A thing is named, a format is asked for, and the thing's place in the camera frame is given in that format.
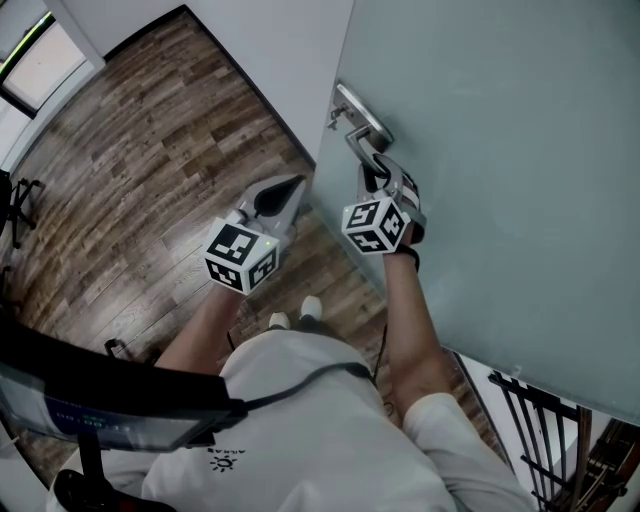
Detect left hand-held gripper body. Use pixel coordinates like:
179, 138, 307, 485
203, 198, 297, 297

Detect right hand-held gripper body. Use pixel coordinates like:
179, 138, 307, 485
340, 171, 429, 256

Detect silver door lever handle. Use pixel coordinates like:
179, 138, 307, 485
343, 124, 391, 181

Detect frosted glass door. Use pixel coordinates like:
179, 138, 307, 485
314, 0, 640, 419

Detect person's right forearm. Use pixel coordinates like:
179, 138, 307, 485
382, 254, 454, 426

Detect person's left forearm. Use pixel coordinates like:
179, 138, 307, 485
157, 287, 246, 374

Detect person's right hand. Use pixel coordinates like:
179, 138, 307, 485
399, 173, 423, 232

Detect silver key bunch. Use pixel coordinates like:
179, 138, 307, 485
327, 103, 351, 132

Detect person's right white shoe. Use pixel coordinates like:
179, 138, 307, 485
298, 294, 323, 321

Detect person's dark trousers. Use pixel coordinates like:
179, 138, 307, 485
292, 315, 334, 341

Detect black flat screen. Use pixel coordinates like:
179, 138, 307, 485
0, 319, 249, 454

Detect person's white shirt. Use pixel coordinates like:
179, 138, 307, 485
49, 329, 539, 512

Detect dark framed window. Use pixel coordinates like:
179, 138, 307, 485
0, 9, 107, 120

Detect black striped glass panel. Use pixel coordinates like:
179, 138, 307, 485
487, 369, 594, 512

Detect black wrist strap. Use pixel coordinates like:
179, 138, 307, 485
397, 244, 421, 274

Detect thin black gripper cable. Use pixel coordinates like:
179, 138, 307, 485
372, 322, 397, 417

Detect black screen cable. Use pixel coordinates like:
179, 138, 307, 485
242, 362, 374, 409

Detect black chest mount stand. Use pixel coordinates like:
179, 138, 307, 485
52, 432, 176, 512

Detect brown wooden frame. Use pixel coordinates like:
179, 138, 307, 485
574, 414, 640, 512

